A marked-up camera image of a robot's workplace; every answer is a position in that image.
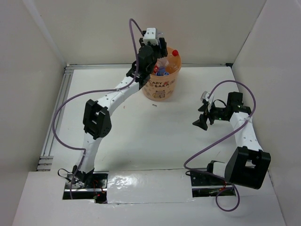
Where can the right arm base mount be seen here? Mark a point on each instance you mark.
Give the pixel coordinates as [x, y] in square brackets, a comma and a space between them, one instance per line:
[203, 185]

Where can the red-label clear bottle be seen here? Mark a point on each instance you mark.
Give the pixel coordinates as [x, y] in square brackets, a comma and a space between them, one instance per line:
[174, 61]

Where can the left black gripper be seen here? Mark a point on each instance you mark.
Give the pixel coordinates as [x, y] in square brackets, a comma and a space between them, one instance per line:
[162, 52]

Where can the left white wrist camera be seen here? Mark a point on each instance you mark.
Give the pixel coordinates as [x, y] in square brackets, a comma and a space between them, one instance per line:
[152, 36]

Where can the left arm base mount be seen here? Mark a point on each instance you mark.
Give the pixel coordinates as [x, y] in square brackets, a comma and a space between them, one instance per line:
[96, 190]

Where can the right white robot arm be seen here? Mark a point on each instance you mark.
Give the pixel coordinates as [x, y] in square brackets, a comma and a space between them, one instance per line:
[249, 163]

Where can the orange capybara plastic bin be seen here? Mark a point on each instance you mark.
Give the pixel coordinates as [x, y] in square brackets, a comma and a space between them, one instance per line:
[160, 88]

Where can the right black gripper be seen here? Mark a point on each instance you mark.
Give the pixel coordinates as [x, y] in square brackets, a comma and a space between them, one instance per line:
[201, 123]

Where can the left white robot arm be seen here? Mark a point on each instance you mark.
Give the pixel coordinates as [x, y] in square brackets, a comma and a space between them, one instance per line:
[97, 114]

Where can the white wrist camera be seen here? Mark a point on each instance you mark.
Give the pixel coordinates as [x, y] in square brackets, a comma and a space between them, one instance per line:
[152, 36]
[207, 98]

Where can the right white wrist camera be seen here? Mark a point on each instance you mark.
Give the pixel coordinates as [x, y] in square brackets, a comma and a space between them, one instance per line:
[207, 98]

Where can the blue-label bottle blue cap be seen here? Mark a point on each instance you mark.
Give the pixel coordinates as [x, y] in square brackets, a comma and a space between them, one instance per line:
[162, 64]

